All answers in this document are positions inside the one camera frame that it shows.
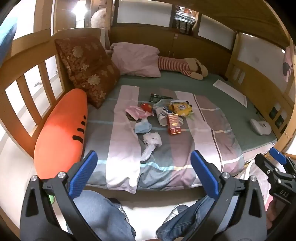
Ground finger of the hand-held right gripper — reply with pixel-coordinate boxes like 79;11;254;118
269;147;296;173
254;153;281;183

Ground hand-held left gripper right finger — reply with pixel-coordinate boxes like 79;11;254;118
185;150;270;241

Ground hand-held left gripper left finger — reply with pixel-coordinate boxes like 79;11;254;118
20;150;99;241

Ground red cardboard box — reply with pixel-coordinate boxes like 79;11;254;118
166;114;181;135

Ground yellow snack bag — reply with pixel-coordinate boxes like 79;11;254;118
168;101;193;117

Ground white blue packet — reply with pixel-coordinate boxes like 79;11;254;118
155;107;176;126

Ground blue face mask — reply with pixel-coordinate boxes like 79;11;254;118
134;118;153;133

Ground clear plastic wrapper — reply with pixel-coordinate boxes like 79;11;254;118
153;98;171;109

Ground dark green packet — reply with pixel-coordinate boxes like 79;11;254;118
149;93;173;103

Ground plaid pink grey blanket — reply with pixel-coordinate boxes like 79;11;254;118
83;85;245;194

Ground white handheld appliance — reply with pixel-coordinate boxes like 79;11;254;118
250;118;272;136

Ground person's legs in jeans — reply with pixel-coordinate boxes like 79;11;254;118
69;190;137;241

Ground orange carrot plush pillow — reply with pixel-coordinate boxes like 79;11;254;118
34;89;88;180

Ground person's right leg in jeans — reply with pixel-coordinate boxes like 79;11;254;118
156;195;222;241

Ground green quilted mattress cover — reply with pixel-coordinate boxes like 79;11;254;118
85;70;278;151

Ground white flat board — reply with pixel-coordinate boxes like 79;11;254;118
213;79;248;107

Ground pink printed towel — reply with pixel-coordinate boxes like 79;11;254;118
282;45;294;82

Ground brown floral cushion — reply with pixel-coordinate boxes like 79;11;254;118
55;36;121;109

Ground striped plush doll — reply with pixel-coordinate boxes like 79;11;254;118
158;56;208;81

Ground pink pillow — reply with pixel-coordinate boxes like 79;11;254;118
110;42;162;77

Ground white hanging cloth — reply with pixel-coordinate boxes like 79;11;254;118
100;28;111;50

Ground light blue cloth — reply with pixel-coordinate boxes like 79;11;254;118
0;22;18;58

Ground pale plush toy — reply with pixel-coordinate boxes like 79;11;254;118
90;0;114;29

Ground stack of magazines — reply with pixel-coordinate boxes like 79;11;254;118
173;6;199;35

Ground wooden bed frame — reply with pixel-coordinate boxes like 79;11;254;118
0;0;296;232

